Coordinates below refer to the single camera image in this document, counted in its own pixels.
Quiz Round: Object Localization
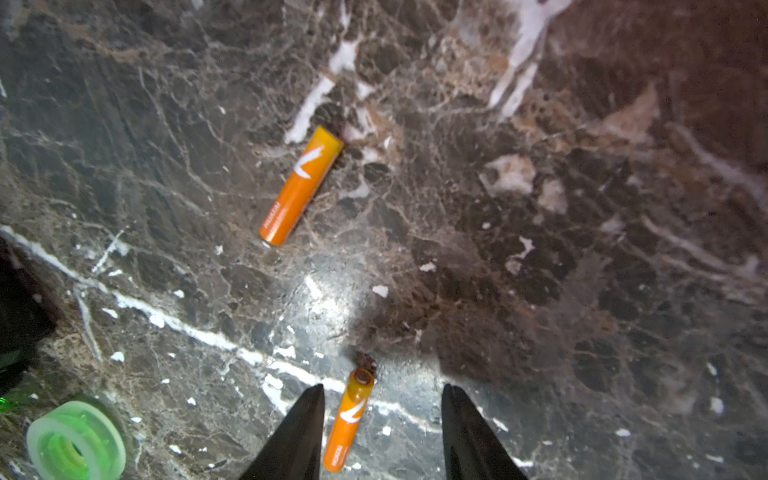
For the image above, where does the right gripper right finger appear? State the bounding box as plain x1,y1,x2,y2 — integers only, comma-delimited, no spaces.
441,384,527,480

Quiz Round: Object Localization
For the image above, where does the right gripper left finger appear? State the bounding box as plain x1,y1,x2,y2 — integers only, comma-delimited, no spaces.
239,384,325,480

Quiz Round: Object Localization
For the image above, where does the orange battery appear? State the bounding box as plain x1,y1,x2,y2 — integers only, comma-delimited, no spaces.
323,367,375,473
259,127,345,246

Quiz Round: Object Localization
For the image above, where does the green tape roll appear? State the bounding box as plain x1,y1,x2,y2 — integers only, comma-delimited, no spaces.
26,400,127,480

